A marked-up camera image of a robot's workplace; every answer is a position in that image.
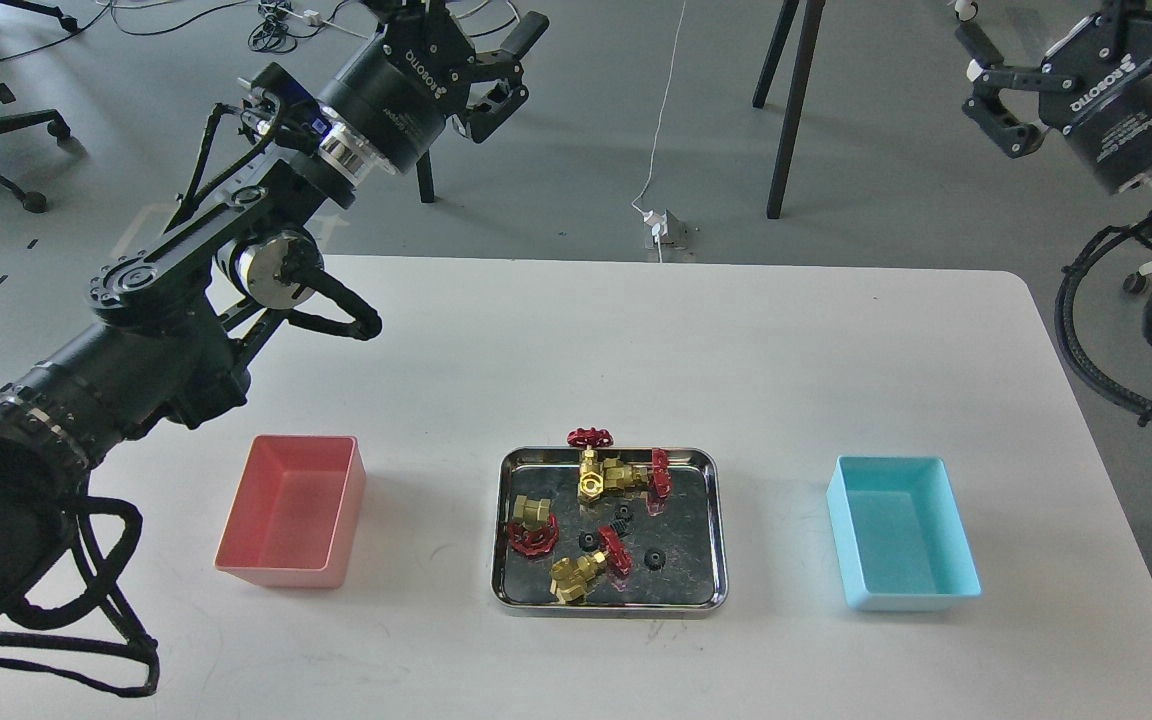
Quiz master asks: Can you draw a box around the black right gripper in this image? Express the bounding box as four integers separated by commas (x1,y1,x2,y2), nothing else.
955,1,1152,194

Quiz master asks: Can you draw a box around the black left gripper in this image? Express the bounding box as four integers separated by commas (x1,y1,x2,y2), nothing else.
317,1,550,174

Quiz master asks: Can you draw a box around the brass valve red handle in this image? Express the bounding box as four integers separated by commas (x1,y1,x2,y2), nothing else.
567,427,614,505
602,447,673,516
506,495,561,559
550,525,634,602

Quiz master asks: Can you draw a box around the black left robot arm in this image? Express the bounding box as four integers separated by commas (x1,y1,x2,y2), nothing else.
0,1,550,698

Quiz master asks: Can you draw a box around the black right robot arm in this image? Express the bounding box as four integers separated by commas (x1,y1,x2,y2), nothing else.
956,1,1152,194

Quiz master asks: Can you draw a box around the pink plastic box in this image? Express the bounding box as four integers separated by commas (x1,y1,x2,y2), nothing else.
214,435,366,589

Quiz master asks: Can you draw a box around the light blue plastic box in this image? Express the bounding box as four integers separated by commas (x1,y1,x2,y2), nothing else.
826,455,982,612

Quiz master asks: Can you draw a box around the black tripod leg left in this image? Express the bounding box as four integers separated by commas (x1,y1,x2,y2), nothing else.
415,151,435,204

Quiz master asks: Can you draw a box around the black tripod leg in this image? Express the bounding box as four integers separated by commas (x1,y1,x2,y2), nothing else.
415,151,435,204
751,1,826,219

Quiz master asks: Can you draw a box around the black tripod leg right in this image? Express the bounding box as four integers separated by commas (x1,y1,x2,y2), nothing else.
751,1,826,219

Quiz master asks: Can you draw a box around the white power adapter on floor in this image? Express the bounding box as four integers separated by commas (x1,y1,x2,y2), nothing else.
641,209,689,250

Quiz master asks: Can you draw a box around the stainless steel tray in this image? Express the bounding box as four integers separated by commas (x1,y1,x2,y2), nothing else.
492,445,728,617

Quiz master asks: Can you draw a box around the white cable on floor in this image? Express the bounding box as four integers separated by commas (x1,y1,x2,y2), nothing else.
630,0,689,263

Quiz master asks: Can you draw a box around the black corrugated cable conduit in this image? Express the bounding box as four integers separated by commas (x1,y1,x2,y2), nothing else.
1053,205,1152,448

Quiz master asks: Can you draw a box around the cable bundle on floor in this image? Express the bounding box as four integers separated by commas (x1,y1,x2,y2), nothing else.
86,0,522,56

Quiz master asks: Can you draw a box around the brass valve red handle top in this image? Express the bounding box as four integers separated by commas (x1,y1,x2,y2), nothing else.
567,427,614,505

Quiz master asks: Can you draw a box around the brass valve red handle bottom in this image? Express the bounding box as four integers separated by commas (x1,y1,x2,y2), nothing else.
550,525,634,602

